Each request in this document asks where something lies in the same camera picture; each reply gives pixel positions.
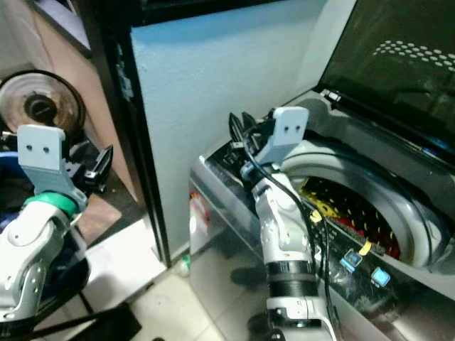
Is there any silver top-load washing machine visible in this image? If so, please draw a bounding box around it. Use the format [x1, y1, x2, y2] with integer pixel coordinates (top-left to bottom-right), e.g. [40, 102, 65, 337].
[188, 89, 455, 341]

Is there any beige cabinet with black countertop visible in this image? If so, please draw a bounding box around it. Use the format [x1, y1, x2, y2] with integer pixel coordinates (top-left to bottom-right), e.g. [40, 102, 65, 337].
[32, 0, 139, 203]

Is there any yellow and black garment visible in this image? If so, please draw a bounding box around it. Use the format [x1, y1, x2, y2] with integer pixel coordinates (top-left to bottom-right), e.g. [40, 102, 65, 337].
[300, 179, 338, 217]

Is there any red round sticker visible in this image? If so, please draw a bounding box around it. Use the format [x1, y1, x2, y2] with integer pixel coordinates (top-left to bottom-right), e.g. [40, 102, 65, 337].
[190, 192, 211, 229]

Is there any white bottle with green cap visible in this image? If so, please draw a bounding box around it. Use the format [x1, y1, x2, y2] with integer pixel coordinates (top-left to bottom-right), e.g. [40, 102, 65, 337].
[177, 254, 193, 278]

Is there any red garment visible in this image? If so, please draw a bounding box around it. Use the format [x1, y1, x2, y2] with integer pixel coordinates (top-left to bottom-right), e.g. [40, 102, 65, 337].
[333, 212, 400, 258]

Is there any black flat object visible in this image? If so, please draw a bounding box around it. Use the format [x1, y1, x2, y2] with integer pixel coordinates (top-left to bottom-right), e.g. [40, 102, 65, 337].
[43, 304, 141, 341]

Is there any dark glass washer lid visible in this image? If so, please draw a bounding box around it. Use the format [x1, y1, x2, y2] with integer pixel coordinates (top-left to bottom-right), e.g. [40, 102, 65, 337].
[316, 0, 455, 153]

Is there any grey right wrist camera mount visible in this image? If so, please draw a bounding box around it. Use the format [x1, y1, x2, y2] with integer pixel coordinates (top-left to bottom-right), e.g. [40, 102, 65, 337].
[242, 107, 311, 180]

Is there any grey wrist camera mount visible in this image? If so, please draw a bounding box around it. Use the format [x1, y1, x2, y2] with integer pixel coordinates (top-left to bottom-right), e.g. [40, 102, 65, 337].
[17, 124, 87, 214]
[242, 107, 311, 180]

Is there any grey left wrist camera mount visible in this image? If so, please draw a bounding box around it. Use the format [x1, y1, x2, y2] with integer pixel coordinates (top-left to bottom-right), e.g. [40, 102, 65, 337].
[17, 124, 87, 214]

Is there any black door frame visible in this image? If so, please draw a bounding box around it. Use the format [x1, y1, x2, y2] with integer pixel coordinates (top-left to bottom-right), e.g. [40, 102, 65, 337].
[78, 0, 173, 267]

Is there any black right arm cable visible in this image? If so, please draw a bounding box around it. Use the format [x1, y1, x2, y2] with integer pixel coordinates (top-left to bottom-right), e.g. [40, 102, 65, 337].
[238, 131, 342, 341]

